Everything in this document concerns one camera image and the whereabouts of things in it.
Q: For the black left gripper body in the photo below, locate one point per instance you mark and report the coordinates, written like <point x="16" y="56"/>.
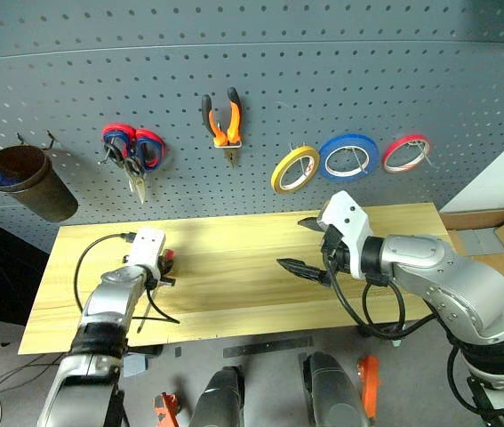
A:
<point x="162" y="269"/>

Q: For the orange plastic clamp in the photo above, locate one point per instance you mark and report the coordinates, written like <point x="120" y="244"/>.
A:
<point x="369" y="382"/>
<point x="165" y="411"/>

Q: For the black cup holder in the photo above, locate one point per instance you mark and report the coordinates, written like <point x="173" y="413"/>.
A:
<point x="47" y="195"/>

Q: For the blue tape roll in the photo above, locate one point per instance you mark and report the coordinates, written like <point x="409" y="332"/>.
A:
<point x="329" y="149"/>

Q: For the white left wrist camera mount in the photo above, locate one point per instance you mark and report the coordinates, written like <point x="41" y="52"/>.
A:
<point x="147" y="244"/>

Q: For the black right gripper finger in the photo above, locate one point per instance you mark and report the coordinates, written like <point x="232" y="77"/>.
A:
<point x="311" y="224"/>
<point x="300" y="268"/>

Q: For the grey foot pedal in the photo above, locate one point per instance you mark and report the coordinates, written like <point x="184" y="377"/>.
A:
<point x="135" y="367"/>

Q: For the brown cardboard box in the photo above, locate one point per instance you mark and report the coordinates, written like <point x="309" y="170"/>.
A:
<point x="500" y="240"/>

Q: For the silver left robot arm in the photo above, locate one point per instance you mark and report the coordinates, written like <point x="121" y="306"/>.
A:
<point x="105" y="302"/>

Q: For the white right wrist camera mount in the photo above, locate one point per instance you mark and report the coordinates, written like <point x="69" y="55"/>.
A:
<point x="349" y="222"/>

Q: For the dark rounded shape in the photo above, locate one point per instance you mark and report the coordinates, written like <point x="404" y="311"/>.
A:
<point x="331" y="391"/>
<point x="218" y="400"/>

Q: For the yellow tape roll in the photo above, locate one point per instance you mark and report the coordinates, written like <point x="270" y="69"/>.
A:
<point x="280" y="171"/>

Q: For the red and blue scissors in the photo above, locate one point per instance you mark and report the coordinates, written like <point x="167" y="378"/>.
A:
<point x="154" y="147"/>

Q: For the black table leg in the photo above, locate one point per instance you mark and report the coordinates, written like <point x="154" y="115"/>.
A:
<point x="378" y="335"/>
<point x="145" y="350"/>

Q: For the orange and black pliers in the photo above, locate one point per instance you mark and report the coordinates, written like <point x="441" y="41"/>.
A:
<point x="234" y="120"/>

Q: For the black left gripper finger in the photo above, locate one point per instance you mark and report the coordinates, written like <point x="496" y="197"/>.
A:
<point x="168" y="281"/>

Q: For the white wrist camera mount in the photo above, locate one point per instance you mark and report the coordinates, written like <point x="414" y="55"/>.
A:
<point x="147" y="244"/>
<point x="349" y="222"/>

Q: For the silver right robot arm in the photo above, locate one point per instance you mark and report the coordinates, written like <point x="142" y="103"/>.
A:
<point x="456" y="284"/>

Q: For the small black floor marker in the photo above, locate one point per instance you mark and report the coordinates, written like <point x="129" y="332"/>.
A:
<point x="178" y="351"/>

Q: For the red tape roll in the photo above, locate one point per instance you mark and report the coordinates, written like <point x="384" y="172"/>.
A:
<point x="394" y="151"/>

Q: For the grey metal pegboard wall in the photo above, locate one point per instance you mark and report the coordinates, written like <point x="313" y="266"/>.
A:
<point x="251" y="89"/>

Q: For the black metal strip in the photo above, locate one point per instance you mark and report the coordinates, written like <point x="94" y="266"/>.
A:
<point x="269" y="347"/>

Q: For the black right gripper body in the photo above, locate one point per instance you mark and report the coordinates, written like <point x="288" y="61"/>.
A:
<point x="335" y="255"/>

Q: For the silver pegboard hook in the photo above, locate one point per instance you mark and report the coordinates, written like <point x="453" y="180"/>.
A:
<point x="359" y="160"/>
<point x="422" y="151"/>
<point x="298" y="147"/>
<point x="229" y="143"/>

